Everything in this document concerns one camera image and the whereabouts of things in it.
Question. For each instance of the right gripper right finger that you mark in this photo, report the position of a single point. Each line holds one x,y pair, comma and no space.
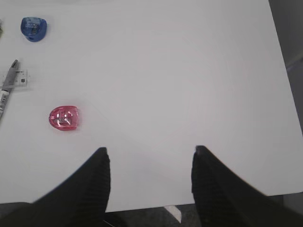
223,199

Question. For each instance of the grey white pen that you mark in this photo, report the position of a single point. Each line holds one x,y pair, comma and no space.
7,86

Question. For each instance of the blue pencil sharpener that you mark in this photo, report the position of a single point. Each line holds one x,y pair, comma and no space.
33,28

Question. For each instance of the clear plastic ruler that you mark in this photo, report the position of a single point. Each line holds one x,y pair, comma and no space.
21,79

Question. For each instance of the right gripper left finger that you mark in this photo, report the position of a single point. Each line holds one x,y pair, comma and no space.
79,201

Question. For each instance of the pink pencil sharpener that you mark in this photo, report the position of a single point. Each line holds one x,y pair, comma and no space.
64,118

